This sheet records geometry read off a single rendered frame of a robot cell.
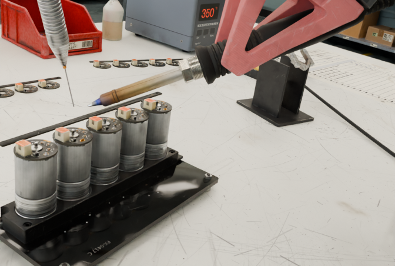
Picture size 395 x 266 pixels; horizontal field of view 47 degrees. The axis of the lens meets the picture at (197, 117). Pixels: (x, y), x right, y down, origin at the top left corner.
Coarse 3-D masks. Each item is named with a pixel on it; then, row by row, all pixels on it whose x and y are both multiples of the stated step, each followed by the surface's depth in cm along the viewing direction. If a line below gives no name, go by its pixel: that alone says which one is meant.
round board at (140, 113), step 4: (132, 108) 35; (136, 108) 35; (116, 112) 34; (136, 112) 34; (140, 112) 34; (144, 112) 34; (116, 116) 33; (136, 116) 34; (140, 116) 34; (144, 116) 34; (148, 116) 34; (124, 120) 33; (128, 120) 33; (132, 120) 33; (136, 120) 33; (140, 120) 33; (144, 120) 33
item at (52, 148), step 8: (32, 144) 28; (40, 144) 28; (48, 144) 28; (16, 152) 26; (32, 152) 26; (40, 152) 27; (48, 152) 27; (56, 152) 27; (32, 160) 26; (40, 160) 26
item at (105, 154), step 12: (96, 132) 31; (120, 132) 32; (96, 144) 31; (108, 144) 31; (96, 156) 31; (108, 156) 31; (96, 168) 32; (108, 168) 32; (96, 180) 32; (108, 180) 32
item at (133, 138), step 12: (120, 120) 33; (132, 132) 33; (144, 132) 34; (120, 144) 34; (132, 144) 34; (144, 144) 34; (120, 156) 34; (132, 156) 34; (144, 156) 35; (120, 168) 34; (132, 168) 34
